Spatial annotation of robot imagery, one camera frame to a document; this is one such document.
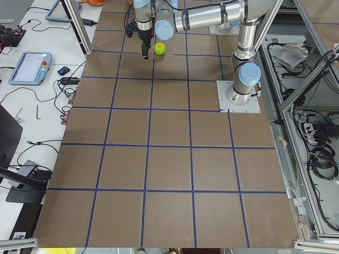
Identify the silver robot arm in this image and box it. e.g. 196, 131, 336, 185
220, 1, 282, 106
124, 1, 248, 59

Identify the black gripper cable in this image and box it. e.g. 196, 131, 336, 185
123, 4, 137, 31

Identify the green apple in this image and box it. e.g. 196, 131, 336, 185
154, 42, 166, 56

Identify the grey usb hub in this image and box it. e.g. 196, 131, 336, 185
16, 160, 52, 184

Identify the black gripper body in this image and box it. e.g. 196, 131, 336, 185
125, 20, 154, 49

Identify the black monitor stand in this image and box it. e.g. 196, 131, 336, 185
1, 106, 47, 204

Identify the aluminium frame post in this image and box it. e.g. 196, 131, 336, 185
60, 0, 93, 56

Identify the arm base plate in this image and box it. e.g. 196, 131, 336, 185
209, 24, 239, 36
216, 80, 261, 113

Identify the blue teach pendant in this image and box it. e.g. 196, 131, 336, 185
45, 1, 69, 23
8, 51, 52, 86

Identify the black power adapter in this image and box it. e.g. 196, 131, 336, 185
82, 19, 97, 26

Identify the white power strip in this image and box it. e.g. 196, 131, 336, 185
301, 122, 318, 145

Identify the dark blue pouch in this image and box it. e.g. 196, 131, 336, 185
57, 66, 70, 76

